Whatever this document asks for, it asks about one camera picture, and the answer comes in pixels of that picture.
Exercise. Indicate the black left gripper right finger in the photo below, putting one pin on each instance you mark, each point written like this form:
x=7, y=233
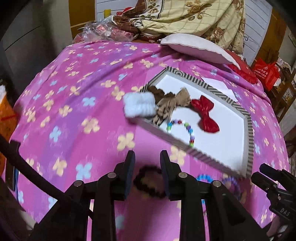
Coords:
x=170, y=174

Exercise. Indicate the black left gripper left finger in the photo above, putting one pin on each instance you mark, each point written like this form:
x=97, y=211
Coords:
x=123, y=179

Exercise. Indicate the black scrunchie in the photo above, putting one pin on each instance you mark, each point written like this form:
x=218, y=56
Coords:
x=149, y=182

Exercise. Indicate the light blue fluffy scrunchie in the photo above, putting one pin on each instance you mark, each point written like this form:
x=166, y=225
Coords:
x=139, y=104

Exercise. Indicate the striped white shallow box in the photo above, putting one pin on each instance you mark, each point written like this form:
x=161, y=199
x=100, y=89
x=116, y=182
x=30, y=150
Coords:
x=230, y=150

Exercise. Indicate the brown beige bow hairclip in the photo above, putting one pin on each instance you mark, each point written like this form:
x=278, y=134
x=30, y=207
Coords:
x=168, y=104

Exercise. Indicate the pink floral bedsheet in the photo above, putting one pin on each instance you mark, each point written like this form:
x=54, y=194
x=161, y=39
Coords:
x=72, y=125

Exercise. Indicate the red satin bow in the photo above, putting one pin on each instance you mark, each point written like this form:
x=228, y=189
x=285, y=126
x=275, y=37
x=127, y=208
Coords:
x=203, y=106

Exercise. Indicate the white paper sheet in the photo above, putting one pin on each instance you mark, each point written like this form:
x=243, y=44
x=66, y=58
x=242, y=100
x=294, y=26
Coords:
x=220, y=86

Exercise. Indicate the red shopping bag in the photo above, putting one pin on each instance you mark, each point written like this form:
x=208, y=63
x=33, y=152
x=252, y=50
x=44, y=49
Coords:
x=267, y=74

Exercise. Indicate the red ruffled cushion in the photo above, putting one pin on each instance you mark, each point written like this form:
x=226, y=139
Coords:
x=244, y=71

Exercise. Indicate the white pink pillow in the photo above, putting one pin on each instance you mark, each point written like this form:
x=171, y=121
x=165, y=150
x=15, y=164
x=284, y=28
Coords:
x=198, y=47

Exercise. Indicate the clear plastic bag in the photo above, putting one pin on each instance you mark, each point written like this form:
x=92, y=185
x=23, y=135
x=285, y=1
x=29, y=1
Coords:
x=103, y=31

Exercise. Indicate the cream floral quilt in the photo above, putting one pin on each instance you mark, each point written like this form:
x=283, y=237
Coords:
x=219, y=21

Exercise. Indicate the yellow bottle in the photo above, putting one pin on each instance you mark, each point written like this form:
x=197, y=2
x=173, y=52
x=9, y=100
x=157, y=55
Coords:
x=107, y=13

